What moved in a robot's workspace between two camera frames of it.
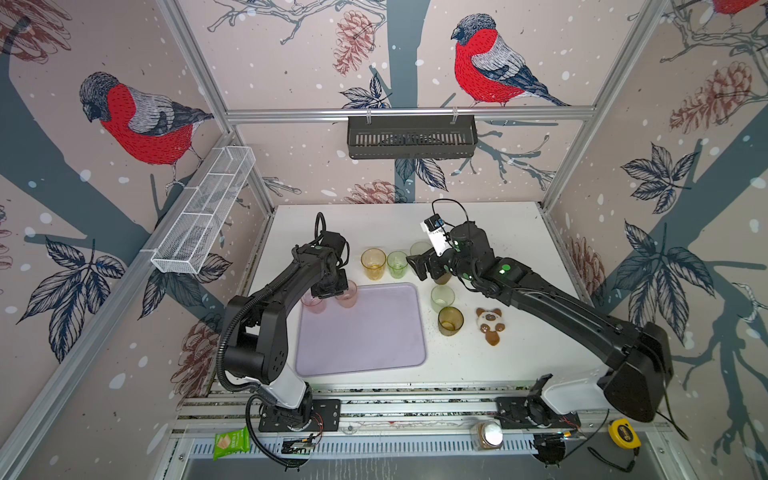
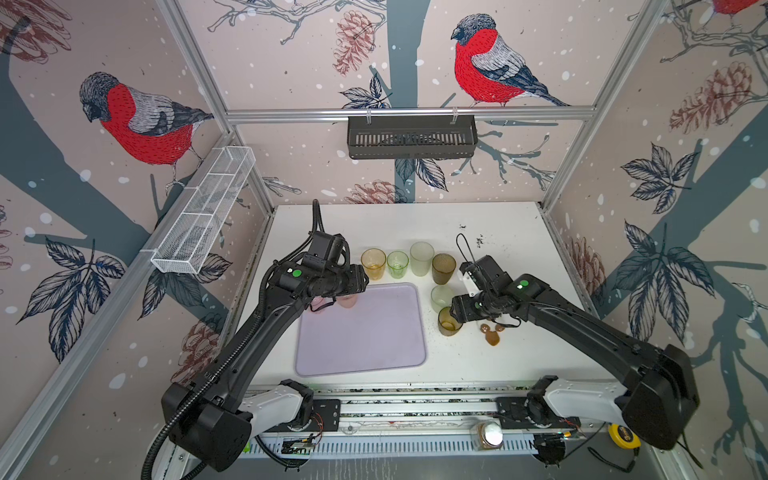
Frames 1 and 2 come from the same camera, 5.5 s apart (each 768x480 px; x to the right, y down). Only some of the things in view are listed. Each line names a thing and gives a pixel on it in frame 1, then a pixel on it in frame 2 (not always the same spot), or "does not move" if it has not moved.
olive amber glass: [450, 320] does not move
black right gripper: [421, 267] → [461, 309]
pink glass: [350, 296] does not move
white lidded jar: [490, 436] does not move
